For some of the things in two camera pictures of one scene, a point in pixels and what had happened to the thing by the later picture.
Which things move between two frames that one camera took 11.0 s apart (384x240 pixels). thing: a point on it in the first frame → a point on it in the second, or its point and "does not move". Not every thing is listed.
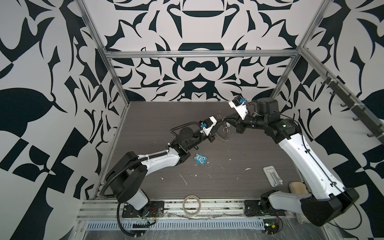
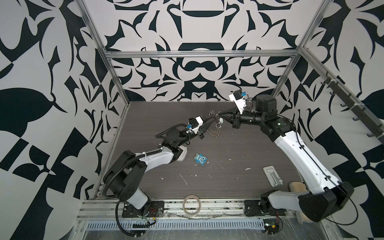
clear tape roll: x=199 y=203 does not move
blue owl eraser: x=200 y=158 does not move
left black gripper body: x=200 y=137 → x=188 y=136
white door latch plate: x=272 y=176 does not move
